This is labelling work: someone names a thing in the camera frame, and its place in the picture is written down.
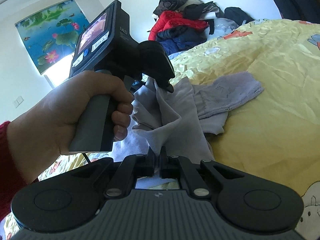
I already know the red jacket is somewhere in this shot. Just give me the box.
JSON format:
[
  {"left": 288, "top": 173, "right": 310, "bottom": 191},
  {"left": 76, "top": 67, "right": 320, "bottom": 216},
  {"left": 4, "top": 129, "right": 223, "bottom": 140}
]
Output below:
[{"left": 148, "top": 10, "right": 209, "bottom": 41}]

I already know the lotus print roller blind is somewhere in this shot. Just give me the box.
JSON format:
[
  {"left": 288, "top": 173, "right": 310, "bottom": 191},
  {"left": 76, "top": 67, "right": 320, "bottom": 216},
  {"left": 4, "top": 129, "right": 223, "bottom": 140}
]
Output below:
[{"left": 16, "top": 0, "right": 89, "bottom": 74}]

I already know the white wall switch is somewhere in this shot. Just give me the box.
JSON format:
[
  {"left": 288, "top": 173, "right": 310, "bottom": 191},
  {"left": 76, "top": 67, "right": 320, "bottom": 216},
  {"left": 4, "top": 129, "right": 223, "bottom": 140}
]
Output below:
[{"left": 13, "top": 96, "right": 24, "bottom": 108}]

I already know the person's left hand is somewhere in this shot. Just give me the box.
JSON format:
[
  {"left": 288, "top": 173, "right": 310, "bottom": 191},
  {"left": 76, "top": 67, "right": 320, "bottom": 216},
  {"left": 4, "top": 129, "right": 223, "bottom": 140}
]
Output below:
[{"left": 7, "top": 71, "right": 134, "bottom": 184}]

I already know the bright window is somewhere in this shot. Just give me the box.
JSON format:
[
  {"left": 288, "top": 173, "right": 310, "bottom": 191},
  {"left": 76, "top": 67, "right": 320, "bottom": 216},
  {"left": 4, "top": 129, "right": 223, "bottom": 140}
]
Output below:
[{"left": 44, "top": 53, "right": 74, "bottom": 88}]

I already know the dark clothes pile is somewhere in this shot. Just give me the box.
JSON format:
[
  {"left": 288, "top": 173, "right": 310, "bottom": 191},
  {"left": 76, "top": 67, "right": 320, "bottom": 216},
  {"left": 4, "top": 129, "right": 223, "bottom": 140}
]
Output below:
[{"left": 148, "top": 0, "right": 254, "bottom": 59}]

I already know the light grey garment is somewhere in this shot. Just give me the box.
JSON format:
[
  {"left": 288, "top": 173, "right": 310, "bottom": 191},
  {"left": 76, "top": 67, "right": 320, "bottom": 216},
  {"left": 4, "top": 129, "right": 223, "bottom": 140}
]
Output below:
[{"left": 112, "top": 71, "right": 265, "bottom": 181}]

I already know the yellow carrot print bedsheet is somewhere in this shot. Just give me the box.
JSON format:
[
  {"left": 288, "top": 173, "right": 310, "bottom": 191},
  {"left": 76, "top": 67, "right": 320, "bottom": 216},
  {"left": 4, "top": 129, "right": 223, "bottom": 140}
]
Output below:
[{"left": 0, "top": 18, "right": 320, "bottom": 239}]

